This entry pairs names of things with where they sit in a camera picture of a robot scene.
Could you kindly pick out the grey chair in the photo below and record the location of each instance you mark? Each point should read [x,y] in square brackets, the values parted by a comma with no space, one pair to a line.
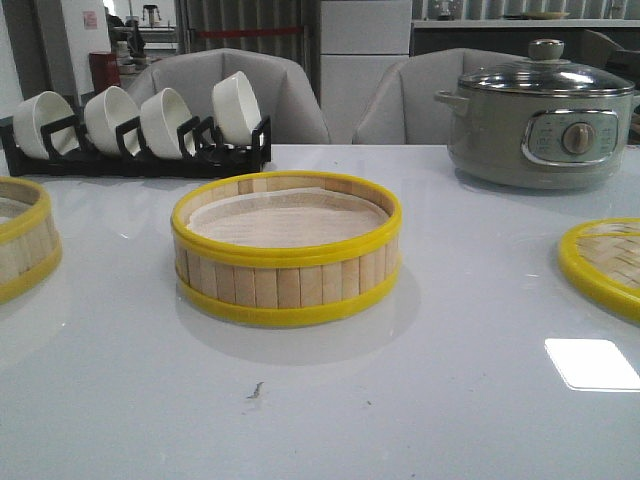
[281,87]
[403,109]

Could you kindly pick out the white bowl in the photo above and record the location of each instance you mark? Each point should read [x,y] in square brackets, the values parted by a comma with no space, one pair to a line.
[236,109]
[106,111]
[34,113]
[160,117]

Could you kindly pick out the right grey chair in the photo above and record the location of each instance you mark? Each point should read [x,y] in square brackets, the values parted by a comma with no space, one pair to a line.
[403,109]

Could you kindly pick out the bamboo steamer tray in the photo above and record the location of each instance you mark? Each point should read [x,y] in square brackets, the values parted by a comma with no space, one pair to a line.
[31,247]
[287,287]

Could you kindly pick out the glass pot lid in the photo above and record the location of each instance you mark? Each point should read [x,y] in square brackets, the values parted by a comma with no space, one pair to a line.
[545,72]

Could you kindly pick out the white cabinet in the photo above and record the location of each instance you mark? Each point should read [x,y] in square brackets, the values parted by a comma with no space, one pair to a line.
[359,40]

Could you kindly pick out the grey electric cooking pot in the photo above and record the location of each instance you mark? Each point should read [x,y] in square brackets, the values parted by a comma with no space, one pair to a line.
[538,142]

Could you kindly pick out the red cylinder bin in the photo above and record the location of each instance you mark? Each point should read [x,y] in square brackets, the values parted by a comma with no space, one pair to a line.
[104,70]

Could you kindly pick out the black bowl rack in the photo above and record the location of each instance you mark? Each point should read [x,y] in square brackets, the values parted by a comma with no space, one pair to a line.
[203,152]

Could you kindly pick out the white steamer liner cloth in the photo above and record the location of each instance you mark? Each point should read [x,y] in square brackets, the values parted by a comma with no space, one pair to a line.
[291,218]

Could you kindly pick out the woven bamboo steamer lid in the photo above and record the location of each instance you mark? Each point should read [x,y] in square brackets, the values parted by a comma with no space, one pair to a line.
[600,258]

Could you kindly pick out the left grey chair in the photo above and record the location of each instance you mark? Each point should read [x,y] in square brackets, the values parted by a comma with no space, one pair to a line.
[281,87]

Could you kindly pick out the red barrier tape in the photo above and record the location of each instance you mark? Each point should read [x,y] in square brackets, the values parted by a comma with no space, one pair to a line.
[249,33]

